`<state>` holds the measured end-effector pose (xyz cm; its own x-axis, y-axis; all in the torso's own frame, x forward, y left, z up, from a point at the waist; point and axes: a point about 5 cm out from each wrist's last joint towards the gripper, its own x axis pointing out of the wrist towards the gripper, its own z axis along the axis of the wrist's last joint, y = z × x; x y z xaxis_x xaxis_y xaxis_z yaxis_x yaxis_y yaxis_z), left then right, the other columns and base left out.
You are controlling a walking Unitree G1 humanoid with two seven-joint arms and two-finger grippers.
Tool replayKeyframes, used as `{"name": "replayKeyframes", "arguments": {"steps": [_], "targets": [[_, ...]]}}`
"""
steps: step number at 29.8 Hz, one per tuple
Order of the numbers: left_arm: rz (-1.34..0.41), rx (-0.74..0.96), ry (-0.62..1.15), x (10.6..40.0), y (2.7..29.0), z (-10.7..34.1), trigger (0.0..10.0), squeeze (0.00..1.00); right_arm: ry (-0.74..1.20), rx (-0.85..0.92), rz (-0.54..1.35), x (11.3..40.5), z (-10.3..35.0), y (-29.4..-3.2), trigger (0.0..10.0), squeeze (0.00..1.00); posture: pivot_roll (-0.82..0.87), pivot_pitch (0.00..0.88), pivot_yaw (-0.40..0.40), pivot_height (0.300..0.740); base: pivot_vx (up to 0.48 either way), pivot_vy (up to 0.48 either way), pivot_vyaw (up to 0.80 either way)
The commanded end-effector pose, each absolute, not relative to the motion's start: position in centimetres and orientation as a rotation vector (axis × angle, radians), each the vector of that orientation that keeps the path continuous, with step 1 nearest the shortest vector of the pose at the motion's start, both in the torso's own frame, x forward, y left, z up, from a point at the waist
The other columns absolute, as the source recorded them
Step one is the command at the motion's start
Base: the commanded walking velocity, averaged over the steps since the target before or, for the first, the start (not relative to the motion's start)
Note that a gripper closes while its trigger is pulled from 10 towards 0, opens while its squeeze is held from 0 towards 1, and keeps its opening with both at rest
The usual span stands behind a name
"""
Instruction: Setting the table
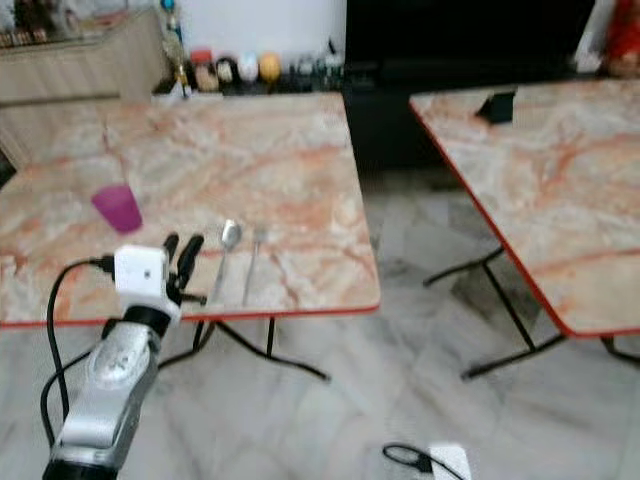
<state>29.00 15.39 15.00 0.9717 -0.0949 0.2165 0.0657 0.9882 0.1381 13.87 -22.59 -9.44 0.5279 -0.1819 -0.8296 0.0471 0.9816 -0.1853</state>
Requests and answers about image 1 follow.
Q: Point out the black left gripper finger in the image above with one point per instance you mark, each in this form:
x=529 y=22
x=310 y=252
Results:
x=189 y=262
x=171 y=248

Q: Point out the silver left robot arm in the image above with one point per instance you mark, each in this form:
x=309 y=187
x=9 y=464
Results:
x=110 y=390

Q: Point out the steel spoon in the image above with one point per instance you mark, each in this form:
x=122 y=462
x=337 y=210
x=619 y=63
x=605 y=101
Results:
x=231 y=233

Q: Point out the purple plastic cup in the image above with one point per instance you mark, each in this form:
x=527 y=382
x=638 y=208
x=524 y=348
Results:
x=118 y=210

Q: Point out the steel fork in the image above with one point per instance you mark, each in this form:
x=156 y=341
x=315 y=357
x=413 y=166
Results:
x=255 y=258

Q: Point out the marble-pattern folding table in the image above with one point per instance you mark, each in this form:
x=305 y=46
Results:
x=240 y=150
x=560 y=170

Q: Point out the black furniture piece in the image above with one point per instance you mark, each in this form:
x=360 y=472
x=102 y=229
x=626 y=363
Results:
x=5 y=170

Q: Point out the tall golden ornament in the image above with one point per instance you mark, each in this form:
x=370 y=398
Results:
x=178 y=60

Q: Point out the jar with red lid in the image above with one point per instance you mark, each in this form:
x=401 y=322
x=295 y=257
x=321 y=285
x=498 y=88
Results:
x=202 y=57

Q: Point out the white round figurine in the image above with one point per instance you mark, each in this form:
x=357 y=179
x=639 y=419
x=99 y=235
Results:
x=248 y=68

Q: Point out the light wooden cabinet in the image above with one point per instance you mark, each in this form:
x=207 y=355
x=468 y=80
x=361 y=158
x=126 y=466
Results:
x=60 y=75

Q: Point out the orange round figurine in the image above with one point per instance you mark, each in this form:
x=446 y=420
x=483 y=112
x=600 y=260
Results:
x=269 y=66

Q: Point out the dark television stand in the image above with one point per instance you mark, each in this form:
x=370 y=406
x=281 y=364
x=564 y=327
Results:
x=380 y=120

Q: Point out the dark bottle with black stick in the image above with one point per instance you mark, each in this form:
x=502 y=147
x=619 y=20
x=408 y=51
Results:
x=332 y=62

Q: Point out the cluster of small ornaments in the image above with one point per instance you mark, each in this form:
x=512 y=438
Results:
x=45 y=22

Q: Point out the small black stand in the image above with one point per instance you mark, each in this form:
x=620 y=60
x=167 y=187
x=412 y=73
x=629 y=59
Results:
x=497 y=107

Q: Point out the black television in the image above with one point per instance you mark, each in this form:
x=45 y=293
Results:
x=460 y=25

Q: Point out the red decorative object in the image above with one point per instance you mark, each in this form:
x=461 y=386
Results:
x=622 y=45

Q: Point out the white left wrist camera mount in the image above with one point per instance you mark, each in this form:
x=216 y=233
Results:
x=140 y=272

